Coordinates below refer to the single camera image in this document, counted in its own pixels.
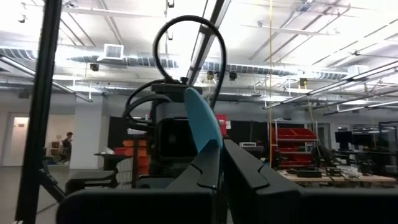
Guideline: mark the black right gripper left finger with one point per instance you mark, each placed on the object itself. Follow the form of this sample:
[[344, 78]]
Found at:
[[205, 168]]

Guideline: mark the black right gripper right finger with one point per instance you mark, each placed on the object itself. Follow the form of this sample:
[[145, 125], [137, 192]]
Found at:
[[245, 171]]

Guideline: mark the teal plastic spoon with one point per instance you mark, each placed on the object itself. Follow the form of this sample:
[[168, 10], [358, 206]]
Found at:
[[202, 121]]

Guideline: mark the orange storage bin stack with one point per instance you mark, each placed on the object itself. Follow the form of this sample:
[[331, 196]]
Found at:
[[136, 143]]

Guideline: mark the red storage bin rack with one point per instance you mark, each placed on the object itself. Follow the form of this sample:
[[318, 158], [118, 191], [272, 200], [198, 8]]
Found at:
[[292, 133]]

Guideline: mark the white air vent box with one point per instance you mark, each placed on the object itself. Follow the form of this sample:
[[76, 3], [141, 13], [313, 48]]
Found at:
[[112, 52]]

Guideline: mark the wooden work table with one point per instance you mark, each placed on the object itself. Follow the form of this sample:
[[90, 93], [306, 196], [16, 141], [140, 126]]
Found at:
[[342, 179]]

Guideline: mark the black computer monitor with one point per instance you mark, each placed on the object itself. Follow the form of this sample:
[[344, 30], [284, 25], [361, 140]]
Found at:
[[343, 138]]

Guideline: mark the person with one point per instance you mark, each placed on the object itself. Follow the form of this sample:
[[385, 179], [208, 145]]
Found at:
[[66, 144]]

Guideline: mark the ceiling light strip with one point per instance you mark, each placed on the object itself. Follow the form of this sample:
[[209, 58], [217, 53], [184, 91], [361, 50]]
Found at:
[[342, 81], [367, 107]]

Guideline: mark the silver ventilation duct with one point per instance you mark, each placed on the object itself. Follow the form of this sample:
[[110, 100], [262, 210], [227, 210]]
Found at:
[[140, 61]]

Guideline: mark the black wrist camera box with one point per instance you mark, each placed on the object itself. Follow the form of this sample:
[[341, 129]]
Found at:
[[174, 138]]

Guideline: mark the red wall sign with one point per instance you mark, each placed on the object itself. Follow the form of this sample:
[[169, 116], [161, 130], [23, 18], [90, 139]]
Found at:
[[222, 123]]

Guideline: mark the long horizontal light rail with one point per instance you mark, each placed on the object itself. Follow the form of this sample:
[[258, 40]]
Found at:
[[205, 40]]

